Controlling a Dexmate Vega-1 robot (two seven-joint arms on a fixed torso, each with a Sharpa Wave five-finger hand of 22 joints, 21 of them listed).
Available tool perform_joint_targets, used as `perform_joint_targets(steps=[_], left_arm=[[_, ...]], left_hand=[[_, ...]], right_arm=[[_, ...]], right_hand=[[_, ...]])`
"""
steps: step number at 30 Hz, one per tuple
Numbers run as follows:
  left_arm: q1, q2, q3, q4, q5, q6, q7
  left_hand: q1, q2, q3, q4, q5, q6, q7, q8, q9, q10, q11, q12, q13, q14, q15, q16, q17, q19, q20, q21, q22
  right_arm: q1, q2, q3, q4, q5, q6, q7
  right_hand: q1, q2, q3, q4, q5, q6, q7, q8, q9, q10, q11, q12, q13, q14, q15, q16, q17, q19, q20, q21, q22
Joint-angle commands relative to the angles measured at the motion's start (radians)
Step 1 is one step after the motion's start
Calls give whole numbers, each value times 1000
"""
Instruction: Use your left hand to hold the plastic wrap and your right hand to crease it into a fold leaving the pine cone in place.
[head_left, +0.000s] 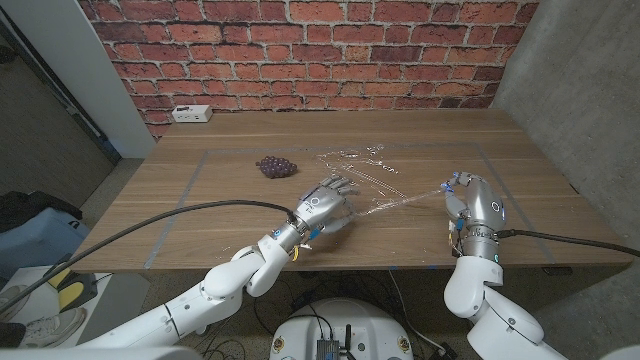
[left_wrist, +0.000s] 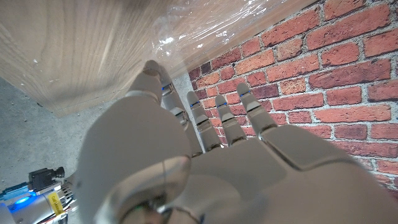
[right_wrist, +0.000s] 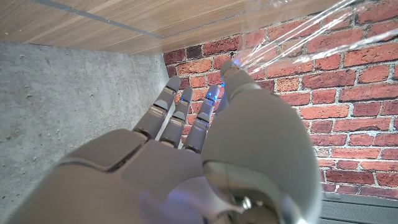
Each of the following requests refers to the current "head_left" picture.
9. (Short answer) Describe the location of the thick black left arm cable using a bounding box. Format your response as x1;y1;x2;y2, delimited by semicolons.
0;199;299;315

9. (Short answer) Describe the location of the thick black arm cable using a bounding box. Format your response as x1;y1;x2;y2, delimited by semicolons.
496;228;640;259
0;199;299;315

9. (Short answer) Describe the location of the black bag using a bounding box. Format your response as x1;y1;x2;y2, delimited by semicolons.
0;190;84;234

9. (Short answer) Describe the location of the yellow and black device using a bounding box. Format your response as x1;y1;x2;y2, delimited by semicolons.
46;266;99;314

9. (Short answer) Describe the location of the clear plastic wrap sheet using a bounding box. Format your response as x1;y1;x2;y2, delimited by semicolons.
314;144;451;217

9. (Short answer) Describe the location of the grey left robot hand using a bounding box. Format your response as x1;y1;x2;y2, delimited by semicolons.
292;174;361;236

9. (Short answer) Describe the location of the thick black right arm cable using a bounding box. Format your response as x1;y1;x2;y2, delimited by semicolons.
496;228;640;259

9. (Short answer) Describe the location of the red brick print backdrop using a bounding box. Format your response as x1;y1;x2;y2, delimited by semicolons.
77;0;541;140

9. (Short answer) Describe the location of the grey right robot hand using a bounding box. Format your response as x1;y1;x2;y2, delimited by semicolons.
442;171;507;237

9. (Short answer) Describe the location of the white power outlet box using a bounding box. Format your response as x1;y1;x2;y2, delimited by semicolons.
171;103;214;124

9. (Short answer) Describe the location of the white robot torso base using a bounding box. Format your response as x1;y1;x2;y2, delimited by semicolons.
269;297;416;360

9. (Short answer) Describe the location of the white sneaker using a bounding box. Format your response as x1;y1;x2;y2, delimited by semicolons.
18;306;88;349

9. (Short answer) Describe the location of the blue-grey storage bin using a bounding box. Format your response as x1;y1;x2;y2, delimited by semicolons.
0;206;92;282

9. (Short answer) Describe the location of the grey perforated panel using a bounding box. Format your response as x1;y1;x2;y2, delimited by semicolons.
0;19;122;209

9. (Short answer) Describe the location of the purple grape bunch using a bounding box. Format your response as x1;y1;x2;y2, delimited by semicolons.
255;155;300;180

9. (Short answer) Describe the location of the small grey electronics box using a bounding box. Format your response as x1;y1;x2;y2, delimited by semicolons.
315;338;342;360

